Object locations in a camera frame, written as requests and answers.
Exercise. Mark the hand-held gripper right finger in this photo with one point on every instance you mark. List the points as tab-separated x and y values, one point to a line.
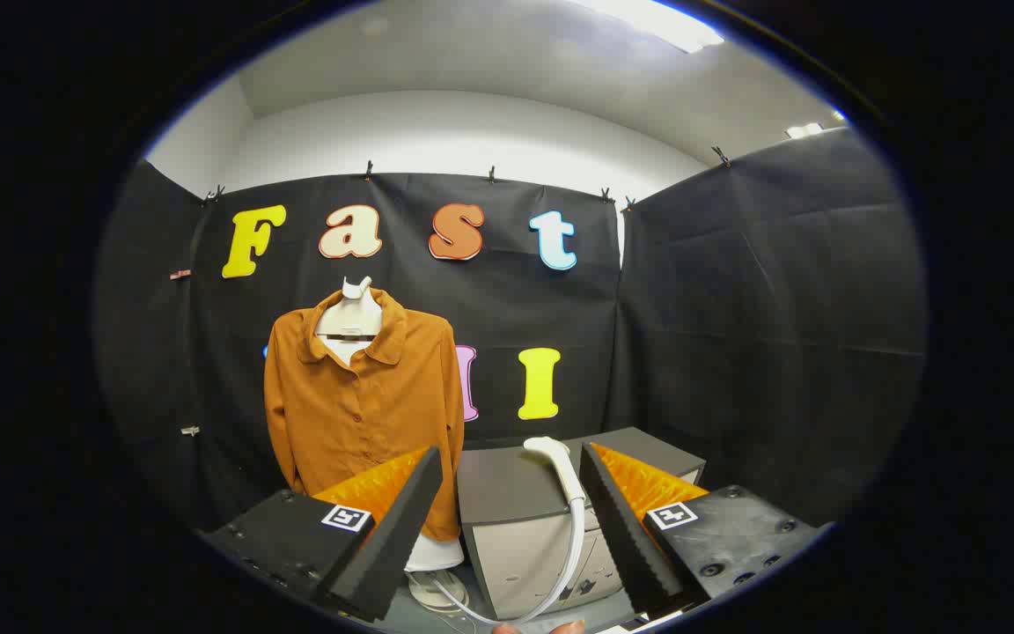
626	546

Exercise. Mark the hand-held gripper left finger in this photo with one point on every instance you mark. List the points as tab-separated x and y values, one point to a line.
393	546

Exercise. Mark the orange button shirt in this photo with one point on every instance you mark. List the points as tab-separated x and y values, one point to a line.
357	414

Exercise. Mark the white garment hanger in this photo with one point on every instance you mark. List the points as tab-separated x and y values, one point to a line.
349	313

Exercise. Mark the white round stand base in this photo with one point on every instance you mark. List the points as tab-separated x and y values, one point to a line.
432	594

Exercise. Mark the grey cabinet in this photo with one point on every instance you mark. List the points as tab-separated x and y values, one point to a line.
516	502

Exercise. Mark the black backdrop cloth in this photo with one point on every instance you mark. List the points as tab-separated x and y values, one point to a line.
780	308

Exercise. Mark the row of black clips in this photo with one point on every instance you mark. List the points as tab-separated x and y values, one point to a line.
369	170

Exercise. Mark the small ceiling light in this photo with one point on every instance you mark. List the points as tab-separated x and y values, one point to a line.
804	130

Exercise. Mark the long ceiling light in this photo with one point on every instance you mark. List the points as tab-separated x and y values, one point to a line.
657	22

